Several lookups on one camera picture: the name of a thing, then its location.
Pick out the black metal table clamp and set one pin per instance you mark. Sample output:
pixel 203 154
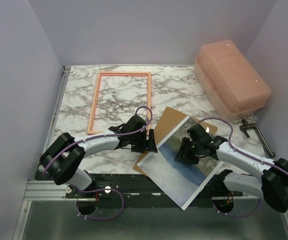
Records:
pixel 245 126

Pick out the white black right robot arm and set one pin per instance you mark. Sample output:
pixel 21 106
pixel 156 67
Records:
pixel 263 178

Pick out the aluminium front rail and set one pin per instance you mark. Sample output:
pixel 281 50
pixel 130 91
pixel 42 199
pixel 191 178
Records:
pixel 138 184

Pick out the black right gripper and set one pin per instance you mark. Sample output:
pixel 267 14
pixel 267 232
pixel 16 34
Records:
pixel 182 152

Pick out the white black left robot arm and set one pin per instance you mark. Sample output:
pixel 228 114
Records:
pixel 62 159

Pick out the brown cardboard backing board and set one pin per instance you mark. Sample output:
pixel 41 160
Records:
pixel 169 119

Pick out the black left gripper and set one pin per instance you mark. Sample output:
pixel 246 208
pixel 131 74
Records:
pixel 148 145

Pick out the pink wooden picture frame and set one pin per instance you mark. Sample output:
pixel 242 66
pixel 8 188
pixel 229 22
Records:
pixel 120 90

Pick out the landscape photo print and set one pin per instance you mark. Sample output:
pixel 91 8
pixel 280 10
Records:
pixel 180 182

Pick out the translucent pink plastic box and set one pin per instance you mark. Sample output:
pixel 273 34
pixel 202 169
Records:
pixel 232 85

